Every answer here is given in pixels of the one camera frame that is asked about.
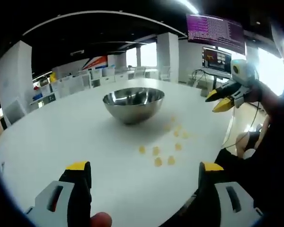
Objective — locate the white square pillar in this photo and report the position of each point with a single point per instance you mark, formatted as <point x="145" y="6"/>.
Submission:
<point x="167" y="56"/>

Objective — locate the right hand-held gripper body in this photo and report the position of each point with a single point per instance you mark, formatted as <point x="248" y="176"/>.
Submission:
<point x="243" y="73"/>

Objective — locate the standing desk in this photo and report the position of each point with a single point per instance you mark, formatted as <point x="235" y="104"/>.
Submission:
<point x="213" y="73"/>

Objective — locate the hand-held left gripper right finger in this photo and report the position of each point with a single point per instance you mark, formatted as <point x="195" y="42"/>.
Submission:
<point x="209" y="189"/>

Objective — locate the person's dark clothing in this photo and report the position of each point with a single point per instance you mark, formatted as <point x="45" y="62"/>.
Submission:
<point x="262" y="179"/>

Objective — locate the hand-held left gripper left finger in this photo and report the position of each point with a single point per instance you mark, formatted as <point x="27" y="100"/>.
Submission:
<point x="78" y="186"/>

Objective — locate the small computer monitor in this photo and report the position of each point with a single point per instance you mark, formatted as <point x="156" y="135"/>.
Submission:
<point x="215" y="59"/>

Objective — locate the person's leg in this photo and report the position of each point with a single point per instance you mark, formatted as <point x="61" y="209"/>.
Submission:
<point x="245" y="140"/>

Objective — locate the red and blue wall banner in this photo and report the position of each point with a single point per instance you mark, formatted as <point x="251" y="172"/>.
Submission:
<point x="94" y="62"/>

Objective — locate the person's left hand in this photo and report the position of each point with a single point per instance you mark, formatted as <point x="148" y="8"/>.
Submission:
<point x="101" y="220"/>

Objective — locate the white table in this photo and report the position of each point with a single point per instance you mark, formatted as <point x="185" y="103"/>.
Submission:
<point x="68" y="132"/>

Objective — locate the white office chair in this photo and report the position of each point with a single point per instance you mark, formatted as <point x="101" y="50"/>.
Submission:
<point x="139" y="72"/>
<point x="165" y="72"/>

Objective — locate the white storage shelving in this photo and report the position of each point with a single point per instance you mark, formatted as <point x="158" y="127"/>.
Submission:
<point x="71" y="82"/>

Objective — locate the stainless steel bowl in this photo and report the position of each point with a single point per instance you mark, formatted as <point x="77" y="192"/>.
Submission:
<point x="135" y="111"/>

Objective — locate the large purple-screen monitor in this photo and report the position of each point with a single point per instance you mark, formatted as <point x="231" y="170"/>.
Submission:
<point x="215" y="30"/>

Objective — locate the ceiling air conditioner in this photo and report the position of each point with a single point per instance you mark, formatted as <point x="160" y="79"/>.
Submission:
<point x="77" y="52"/>

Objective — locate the yellow QQ candies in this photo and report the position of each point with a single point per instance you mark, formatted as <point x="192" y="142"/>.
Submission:
<point x="157" y="150"/>

